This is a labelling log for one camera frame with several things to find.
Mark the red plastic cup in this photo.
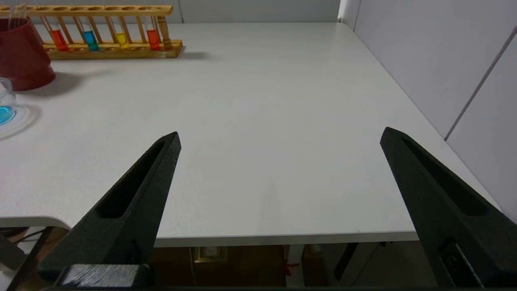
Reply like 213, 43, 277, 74
0, 17, 56, 91

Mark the clear glass beaker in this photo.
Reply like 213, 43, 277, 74
0, 77, 19, 127

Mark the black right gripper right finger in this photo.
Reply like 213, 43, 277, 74
380, 127, 517, 287

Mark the white power socket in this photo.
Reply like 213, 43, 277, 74
195, 246, 227, 264

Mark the test tube with yellow pigment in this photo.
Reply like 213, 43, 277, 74
110, 15, 130, 50

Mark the test tube with red pigment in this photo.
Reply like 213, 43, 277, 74
144, 15, 162, 51
42, 15, 69, 52

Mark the white table leg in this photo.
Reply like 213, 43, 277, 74
283, 245, 306, 288

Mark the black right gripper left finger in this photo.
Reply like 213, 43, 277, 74
38, 131, 181, 283

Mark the wooden test tube rack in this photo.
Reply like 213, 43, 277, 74
0, 5, 183, 60

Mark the black slanted metal bar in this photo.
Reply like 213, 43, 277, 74
334, 242, 361, 282

